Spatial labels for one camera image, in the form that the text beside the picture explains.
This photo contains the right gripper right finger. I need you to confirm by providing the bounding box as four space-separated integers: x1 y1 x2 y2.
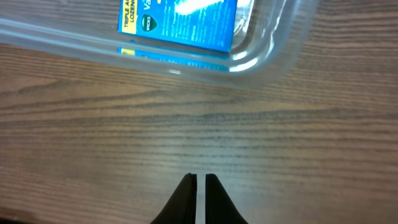
205 174 248 224

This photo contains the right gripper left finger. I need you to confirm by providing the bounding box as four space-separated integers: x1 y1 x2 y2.
150 173 197 224

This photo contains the clear plastic container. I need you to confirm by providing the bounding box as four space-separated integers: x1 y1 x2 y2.
1 0 318 87

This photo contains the blue lozenge packet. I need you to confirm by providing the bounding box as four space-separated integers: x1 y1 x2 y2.
118 0 238 53

